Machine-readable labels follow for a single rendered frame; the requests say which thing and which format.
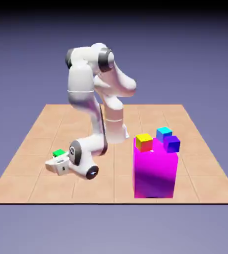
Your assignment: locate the large magenta box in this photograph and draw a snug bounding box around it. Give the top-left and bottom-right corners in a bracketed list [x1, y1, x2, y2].
[133, 137, 179, 199]

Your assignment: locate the small green cube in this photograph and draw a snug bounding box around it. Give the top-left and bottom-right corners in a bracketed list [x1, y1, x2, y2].
[52, 148, 66, 158]

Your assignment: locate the small purple cube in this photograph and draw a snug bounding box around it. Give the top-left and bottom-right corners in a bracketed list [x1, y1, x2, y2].
[163, 135, 181, 153]

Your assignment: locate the small yellow cube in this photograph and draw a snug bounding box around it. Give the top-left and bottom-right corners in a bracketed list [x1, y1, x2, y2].
[135, 133, 154, 153]

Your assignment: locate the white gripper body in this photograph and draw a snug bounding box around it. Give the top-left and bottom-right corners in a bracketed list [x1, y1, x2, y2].
[45, 154, 69, 174]

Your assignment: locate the small cyan cube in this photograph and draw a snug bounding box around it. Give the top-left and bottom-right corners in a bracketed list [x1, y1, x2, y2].
[156, 127, 173, 143]

